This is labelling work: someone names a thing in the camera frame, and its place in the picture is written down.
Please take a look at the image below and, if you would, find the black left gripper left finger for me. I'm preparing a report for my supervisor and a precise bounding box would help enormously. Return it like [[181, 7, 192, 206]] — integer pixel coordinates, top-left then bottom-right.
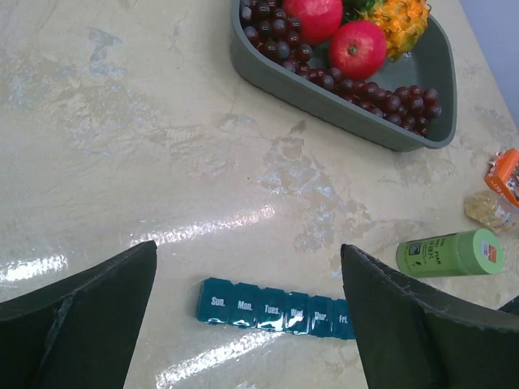
[[1, 241, 157, 388]]

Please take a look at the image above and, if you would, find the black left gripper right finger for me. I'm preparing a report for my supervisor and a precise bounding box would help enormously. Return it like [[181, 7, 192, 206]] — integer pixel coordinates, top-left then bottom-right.
[[341, 244, 518, 389]]

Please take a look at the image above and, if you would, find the green pill bottle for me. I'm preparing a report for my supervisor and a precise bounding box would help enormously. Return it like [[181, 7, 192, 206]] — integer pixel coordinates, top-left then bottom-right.
[[396, 229, 504, 278]]

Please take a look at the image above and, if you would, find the teal weekly pill organizer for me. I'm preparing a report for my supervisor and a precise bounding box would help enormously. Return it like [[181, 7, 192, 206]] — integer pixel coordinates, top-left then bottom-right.
[[195, 277, 355, 340]]

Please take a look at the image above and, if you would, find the clear pill bottle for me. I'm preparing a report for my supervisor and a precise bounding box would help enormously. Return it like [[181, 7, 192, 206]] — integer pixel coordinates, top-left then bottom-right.
[[464, 190, 518, 233]]

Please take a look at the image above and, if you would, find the orange medicine box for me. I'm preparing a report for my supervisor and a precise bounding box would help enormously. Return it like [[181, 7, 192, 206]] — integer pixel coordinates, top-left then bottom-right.
[[484, 148, 519, 207]]

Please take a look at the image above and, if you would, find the grey fruit tray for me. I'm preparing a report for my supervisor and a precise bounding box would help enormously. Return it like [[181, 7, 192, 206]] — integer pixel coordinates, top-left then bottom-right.
[[230, 1, 457, 152]]

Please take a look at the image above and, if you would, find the red apple front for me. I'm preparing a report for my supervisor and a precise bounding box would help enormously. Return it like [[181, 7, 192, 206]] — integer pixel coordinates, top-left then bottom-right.
[[328, 20, 387, 79]]

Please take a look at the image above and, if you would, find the red apple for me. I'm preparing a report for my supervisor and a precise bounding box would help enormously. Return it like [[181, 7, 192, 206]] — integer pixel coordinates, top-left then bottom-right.
[[328, 20, 387, 79], [282, 0, 344, 45]]

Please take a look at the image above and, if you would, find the orange spiky fruit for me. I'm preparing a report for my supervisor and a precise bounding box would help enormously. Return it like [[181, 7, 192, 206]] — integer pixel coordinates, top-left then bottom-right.
[[354, 0, 431, 62]]

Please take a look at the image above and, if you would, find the red apple back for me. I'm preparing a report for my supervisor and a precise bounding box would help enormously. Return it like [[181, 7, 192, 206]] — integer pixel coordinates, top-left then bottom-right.
[[282, 0, 344, 45]]

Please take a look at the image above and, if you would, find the dark red grape bunch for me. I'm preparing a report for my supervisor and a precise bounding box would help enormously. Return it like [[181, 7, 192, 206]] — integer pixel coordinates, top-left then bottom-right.
[[239, 1, 442, 135]]

